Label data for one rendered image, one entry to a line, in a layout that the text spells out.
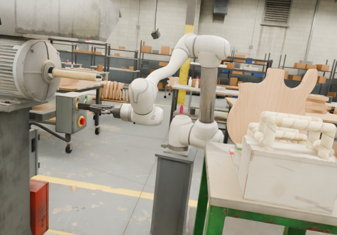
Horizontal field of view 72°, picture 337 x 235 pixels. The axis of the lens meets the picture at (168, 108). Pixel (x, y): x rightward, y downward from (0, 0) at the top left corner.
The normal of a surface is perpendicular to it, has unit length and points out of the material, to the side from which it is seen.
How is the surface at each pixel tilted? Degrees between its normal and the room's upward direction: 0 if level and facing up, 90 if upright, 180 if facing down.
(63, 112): 90
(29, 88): 104
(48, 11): 90
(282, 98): 90
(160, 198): 90
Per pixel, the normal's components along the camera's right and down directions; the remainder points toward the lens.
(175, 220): -0.25, 0.16
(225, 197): 0.11, -0.98
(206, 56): -0.47, 0.43
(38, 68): 0.96, 0.11
